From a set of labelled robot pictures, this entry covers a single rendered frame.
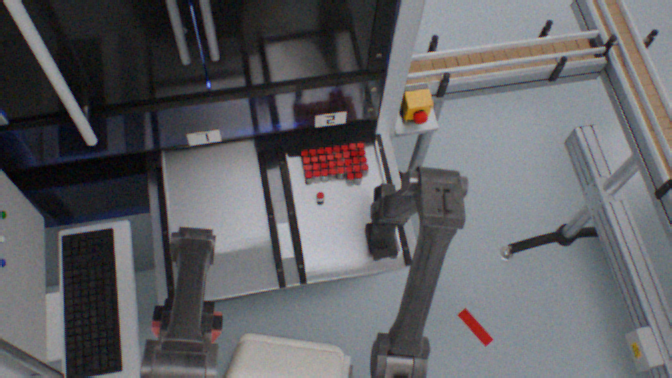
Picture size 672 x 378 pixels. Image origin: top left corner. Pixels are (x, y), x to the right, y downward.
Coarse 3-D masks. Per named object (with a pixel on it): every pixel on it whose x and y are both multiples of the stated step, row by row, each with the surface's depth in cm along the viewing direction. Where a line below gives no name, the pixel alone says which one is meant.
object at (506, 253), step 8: (552, 232) 273; (560, 232) 271; (584, 232) 273; (592, 232) 274; (520, 240) 275; (528, 240) 274; (536, 240) 272; (544, 240) 272; (552, 240) 272; (560, 240) 272; (568, 240) 270; (504, 248) 281; (512, 248) 275; (520, 248) 274; (528, 248) 274; (504, 256) 280; (512, 256) 280
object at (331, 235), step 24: (288, 168) 194; (312, 192) 193; (336, 192) 193; (360, 192) 193; (312, 216) 190; (336, 216) 190; (360, 216) 190; (312, 240) 187; (336, 240) 187; (360, 240) 187; (312, 264) 183; (336, 264) 182
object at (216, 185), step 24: (216, 144) 198; (240, 144) 198; (168, 168) 194; (192, 168) 194; (216, 168) 194; (240, 168) 195; (168, 192) 191; (192, 192) 191; (216, 192) 191; (240, 192) 192; (168, 216) 184; (192, 216) 188; (216, 216) 188; (240, 216) 189; (264, 216) 189; (216, 240) 185; (240, 240) 183
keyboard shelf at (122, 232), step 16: (112, 224) 194; (128, 224) 195; (128, 240) 193; (128, 256) 191; (128, 272) 189; (128, 288) 187; (48, 304) 185; (128, 304) 185; (48, 320) 183; (64, 320) 182; (128, 320) 183; (48, 336) 181; (64, 336) 181; (128, 336) 181; (48, 352) 179; (64, 352) 179; (128, 352) 180; (64, 368) 177; (128, 368) 178
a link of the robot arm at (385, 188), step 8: (384, 184) 170; (392, 184) 171; (376, 192) 172; (384, 192) 169; (392, 192) 169; (376, 200) 171; (376, 208) 161; (376, 216) 162; (392, 224) 165; (400, 224) 165
